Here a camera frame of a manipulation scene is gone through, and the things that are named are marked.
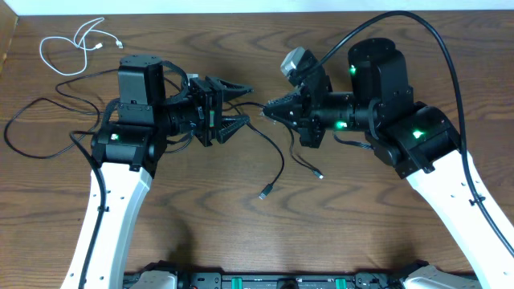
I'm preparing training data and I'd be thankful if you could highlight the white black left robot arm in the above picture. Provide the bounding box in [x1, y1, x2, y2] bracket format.
[62, 55, 253, 288]

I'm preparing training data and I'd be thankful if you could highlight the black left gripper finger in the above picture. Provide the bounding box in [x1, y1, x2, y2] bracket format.
[216, 115, 250, 144]
[206, 76, 254, 102]

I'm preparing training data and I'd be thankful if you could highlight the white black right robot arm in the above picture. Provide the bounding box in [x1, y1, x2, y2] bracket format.
[263, 38, 513, 288]

